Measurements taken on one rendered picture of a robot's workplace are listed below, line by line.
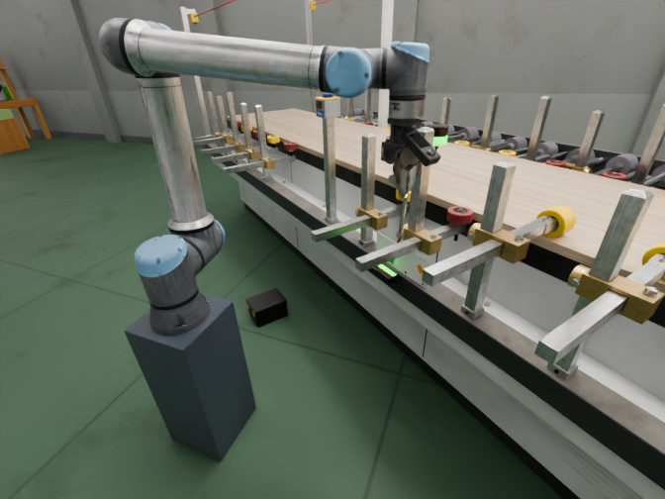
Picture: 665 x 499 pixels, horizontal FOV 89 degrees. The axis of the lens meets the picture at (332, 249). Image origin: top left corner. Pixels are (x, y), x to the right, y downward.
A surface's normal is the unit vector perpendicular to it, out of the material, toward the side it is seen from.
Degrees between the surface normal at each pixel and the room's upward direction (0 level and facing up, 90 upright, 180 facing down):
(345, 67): 90
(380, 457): 0
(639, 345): 90
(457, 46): 90
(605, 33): 90
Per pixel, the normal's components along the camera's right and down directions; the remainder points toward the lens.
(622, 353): -0.84, 0.29
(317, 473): -0.03, -0.87
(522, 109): -0.37, 0.47
